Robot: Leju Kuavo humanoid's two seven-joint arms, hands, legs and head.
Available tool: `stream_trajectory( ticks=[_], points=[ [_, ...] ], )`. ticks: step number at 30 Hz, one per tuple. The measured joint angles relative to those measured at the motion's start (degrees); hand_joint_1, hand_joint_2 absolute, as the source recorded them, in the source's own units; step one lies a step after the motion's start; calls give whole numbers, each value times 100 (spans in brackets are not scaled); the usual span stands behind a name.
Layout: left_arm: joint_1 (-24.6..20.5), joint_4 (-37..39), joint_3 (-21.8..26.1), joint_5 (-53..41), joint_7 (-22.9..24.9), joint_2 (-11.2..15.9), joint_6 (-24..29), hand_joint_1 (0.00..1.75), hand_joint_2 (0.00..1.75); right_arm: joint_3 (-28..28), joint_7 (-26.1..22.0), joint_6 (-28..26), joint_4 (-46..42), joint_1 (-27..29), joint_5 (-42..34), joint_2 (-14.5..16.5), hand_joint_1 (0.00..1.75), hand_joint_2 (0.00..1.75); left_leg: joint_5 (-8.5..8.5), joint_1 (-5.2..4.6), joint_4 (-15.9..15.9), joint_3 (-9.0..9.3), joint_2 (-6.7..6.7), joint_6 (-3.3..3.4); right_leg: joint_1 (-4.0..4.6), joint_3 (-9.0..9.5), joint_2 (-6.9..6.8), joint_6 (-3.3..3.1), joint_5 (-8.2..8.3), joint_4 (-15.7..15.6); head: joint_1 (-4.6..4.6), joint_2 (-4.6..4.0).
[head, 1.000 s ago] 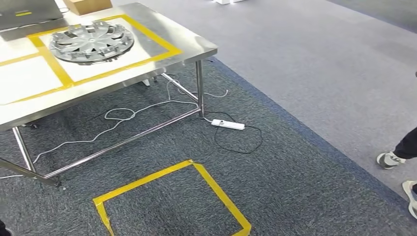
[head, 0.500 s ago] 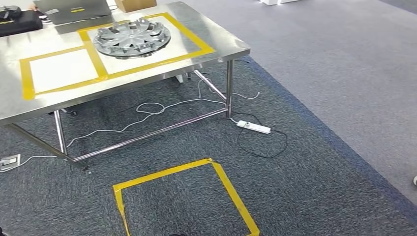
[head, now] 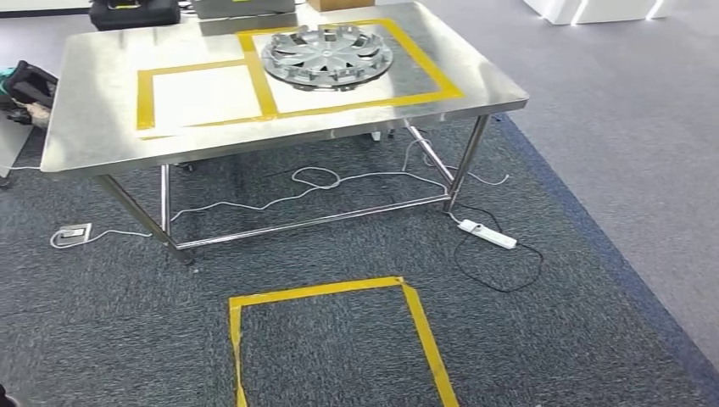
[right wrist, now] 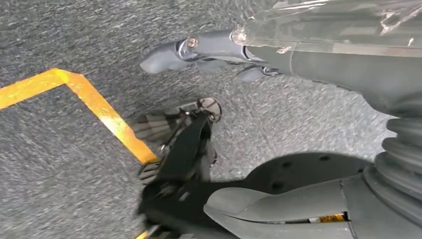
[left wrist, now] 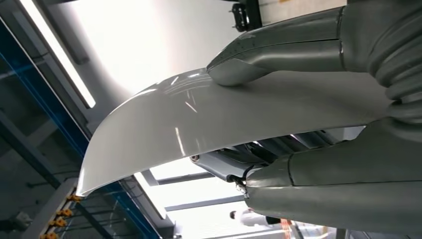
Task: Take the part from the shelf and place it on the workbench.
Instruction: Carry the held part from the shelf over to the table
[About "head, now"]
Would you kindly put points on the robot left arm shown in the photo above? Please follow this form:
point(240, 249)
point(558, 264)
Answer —
point(5, 399)

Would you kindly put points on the stainless steel workbench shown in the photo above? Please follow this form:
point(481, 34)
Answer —
point(101, 101)

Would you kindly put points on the white power strip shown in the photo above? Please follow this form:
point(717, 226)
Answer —
point(488, 235)

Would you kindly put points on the silver wheel hubcap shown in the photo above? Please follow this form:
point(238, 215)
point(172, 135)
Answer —
point(326, 53)

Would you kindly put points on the brown cardboard box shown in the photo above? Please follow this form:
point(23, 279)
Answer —
point(337, 4)

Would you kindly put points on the grey laptop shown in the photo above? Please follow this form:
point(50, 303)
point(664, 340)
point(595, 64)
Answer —
point(241, 8)

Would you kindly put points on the white lit blocks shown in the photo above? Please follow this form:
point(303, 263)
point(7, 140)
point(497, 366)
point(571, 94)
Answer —
point(561, 11)

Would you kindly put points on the floor socket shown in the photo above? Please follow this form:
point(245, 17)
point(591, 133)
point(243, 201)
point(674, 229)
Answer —
point(73, 233)

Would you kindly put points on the black carrying case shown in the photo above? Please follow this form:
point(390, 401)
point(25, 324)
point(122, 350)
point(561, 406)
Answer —
point(135, 19)

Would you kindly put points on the black bag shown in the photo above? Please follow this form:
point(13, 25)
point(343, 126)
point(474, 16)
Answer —
point(31, 84)

